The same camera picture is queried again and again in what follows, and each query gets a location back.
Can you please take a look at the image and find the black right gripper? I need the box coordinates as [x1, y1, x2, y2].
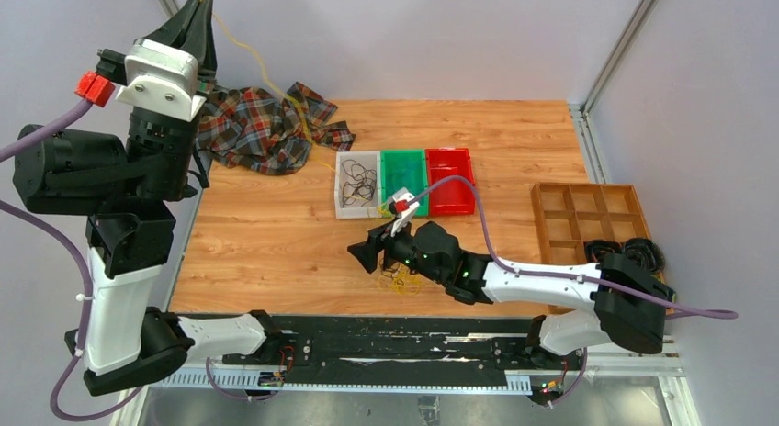
[348, 215, 446, 286]

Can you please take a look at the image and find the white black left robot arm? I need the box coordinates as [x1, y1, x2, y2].
[1, 0, 282, 396]

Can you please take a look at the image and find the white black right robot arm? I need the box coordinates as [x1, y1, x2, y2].
[347, 222, 672, 368]

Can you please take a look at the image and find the white plastic bin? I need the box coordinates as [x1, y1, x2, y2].
[333, 151, 383, 219]

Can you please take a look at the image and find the green plastic bin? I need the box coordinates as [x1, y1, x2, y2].
[380, 149, 429, 203]

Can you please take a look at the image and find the red plastic bin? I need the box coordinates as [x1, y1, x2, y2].
[424, 147, 477, 219]

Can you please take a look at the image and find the plaid flannel cloth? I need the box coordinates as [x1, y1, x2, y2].
[196, 82, 356, 176]

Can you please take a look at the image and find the wooden compartment tray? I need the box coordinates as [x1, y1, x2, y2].
[531, 183, 665, 281]

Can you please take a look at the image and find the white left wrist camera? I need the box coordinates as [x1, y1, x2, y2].
[116, 39, 206, 122]

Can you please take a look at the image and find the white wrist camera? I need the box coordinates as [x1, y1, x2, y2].
[387, 187, 420, 237]
[116, 39, 206, 122]

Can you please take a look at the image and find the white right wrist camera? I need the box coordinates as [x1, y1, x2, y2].
[387, 187, 420, 237]

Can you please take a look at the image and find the brown cable in bin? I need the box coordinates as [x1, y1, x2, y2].
[338, 158, 379, 209]

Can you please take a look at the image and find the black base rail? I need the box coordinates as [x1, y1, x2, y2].
[130, 313, 689, 406]

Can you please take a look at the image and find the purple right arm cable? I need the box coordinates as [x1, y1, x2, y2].
[389, 175, 739, 321]

